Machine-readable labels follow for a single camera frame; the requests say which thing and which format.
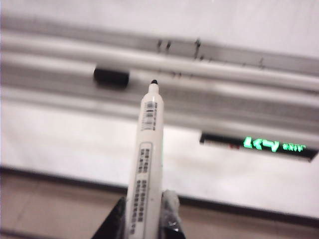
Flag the whiteboard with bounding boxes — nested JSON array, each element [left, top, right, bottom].
[[0, 0, 319, 63]]

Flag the black marker cap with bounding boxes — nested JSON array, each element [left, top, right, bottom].
[[93, 67, 130, 90]]

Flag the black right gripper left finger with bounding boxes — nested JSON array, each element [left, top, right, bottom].
[[92, 196, 127, 239]]

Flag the white whiteboard marker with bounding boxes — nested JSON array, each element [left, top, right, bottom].
[[124, 79, 165, 239]]

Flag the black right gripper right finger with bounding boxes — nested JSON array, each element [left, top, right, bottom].
[[159, 189, 186, 239]]

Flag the aluminium whiteboard tray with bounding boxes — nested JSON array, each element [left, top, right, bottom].
[[0, 14, 319, 130]]

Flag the green black exit sign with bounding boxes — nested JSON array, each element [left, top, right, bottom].
[[199, 133, 315, 163]]

